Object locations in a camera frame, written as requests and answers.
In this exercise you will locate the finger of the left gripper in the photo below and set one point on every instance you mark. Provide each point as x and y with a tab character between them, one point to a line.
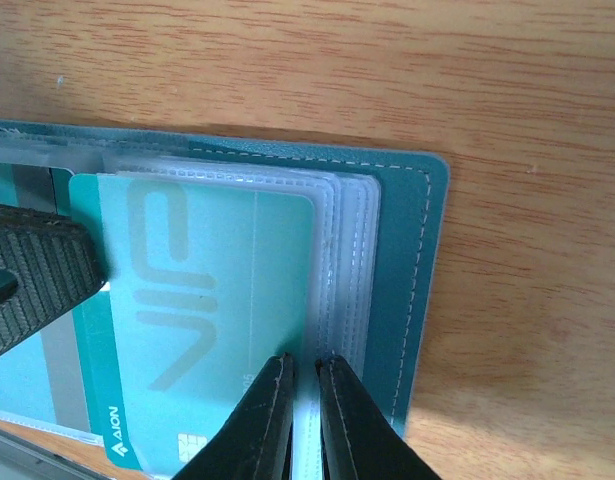
48	266

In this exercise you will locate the teal leather card holder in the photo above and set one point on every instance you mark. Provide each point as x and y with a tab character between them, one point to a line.
378	215

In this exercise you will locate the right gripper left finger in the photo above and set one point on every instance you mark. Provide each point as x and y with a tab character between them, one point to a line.
255	440

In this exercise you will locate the teal AION VIP card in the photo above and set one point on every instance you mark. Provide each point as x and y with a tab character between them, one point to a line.
204	283

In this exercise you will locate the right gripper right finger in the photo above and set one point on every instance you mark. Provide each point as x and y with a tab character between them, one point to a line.
357	441

